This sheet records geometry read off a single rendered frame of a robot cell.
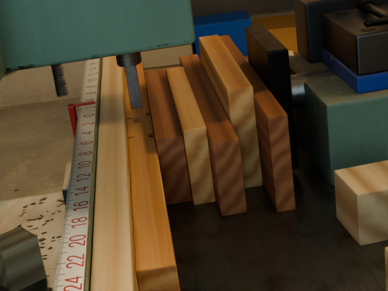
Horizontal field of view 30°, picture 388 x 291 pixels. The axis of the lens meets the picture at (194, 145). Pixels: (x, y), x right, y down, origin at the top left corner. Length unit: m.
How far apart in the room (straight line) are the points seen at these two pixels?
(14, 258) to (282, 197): 0.26
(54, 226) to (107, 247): 0.39
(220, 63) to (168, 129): 0.08
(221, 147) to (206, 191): 0.05
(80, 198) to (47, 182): 2.62
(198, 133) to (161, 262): 0.15
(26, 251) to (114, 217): 0.26
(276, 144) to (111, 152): 0.11
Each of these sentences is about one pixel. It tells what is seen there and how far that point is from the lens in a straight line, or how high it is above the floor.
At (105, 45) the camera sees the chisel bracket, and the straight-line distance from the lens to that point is 0.52.
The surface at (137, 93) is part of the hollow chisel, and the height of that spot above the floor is 0.96.
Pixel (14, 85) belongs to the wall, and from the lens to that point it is 4.14.
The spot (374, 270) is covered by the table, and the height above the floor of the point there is 0.90.
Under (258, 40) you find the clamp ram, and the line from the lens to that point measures 0.53.
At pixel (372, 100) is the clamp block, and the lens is 0.50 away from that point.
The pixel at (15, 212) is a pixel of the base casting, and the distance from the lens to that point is 0.80.
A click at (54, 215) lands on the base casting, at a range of 0.77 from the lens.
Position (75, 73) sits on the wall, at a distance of 4.04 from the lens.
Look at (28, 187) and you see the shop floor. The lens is 3.01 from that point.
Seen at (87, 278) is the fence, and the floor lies 0.95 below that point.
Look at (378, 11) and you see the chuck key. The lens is 0.53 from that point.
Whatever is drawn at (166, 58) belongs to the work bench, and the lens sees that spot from 3.48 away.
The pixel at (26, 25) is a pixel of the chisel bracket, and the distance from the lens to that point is 0.52.
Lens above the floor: 1.12
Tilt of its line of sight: 21 degrees down
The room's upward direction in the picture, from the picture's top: 8 degrees counter-clockwise
